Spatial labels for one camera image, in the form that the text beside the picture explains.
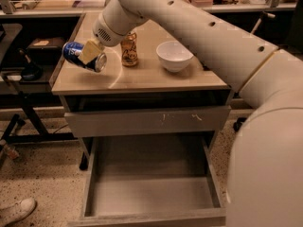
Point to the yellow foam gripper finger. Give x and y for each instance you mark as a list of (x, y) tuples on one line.
[(91, 49)]

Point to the blue pepsi can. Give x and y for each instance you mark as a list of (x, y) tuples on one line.
[(71, 52)]

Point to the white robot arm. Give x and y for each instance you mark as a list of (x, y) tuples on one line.
[(265, 174)]

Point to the gold soda can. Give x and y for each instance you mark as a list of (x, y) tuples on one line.
[(128, 50)]

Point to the grey drawer cabinet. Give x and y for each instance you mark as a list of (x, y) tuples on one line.
[(145, 86)]

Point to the grey top drawer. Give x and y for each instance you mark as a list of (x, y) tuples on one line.
[(152, 121)]

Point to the grey open middle drawer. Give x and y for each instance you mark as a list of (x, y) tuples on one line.
[(162, 180)]

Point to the black box on shelf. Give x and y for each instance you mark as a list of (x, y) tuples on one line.
[(46, 47)]

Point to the dark round object on shelf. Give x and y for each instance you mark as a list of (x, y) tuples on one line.
[(31, 70)]

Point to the white bowl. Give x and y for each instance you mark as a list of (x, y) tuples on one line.
[(173, 56)]

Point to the white sneaker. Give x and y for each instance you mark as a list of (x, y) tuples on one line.
[(17, 211)]

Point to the black desk frame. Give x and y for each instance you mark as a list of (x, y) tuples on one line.
[(9, 32)]

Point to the white handled tool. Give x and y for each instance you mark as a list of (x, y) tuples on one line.
[(262, 16)]

